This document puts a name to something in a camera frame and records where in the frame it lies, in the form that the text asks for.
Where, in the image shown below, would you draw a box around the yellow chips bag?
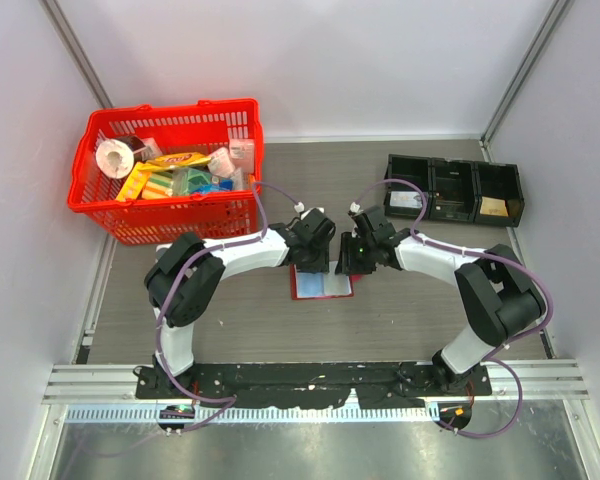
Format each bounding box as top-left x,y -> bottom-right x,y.
143,152 -> 211,171

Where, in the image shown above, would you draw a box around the gold card in bin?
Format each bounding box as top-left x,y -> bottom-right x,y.
480,196 -> 508,217

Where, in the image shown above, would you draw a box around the yellow orange striped package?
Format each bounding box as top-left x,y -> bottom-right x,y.
115,163 -> 174,202

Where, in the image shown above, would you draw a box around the red leather card holder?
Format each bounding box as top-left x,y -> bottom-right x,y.
291,261 -> 354,300

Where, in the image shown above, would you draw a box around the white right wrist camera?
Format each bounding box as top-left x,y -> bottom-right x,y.
348,202 -> 363,216

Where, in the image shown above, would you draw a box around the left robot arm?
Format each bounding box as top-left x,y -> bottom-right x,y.
144,208 -> 336,398

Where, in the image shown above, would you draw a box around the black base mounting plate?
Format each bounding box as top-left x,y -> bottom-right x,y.
133,362 -> 492,410

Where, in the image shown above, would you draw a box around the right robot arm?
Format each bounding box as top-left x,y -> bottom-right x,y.
336,203 -> 548,395

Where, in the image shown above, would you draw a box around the black three-compartment bin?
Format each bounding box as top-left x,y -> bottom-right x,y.
384,154 -> 525,228

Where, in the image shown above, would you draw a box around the red plastic shopping basket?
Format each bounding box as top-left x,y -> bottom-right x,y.
67,98 -> 264,246

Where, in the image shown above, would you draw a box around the cards in left bin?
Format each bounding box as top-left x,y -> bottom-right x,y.
389,191 -> 422,209

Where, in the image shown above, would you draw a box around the black tape roll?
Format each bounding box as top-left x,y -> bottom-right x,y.
115,135 -> 149,156

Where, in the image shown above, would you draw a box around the pink white box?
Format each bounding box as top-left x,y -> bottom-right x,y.
229,138 -> 255,174

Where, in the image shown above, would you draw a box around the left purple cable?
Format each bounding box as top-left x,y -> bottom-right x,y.
154,182 -> 306,431

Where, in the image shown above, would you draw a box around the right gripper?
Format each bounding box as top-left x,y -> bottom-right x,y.
335,232 -> 376,276

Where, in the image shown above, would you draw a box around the green blue packet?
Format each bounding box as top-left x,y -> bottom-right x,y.
172,168 -> 233,196

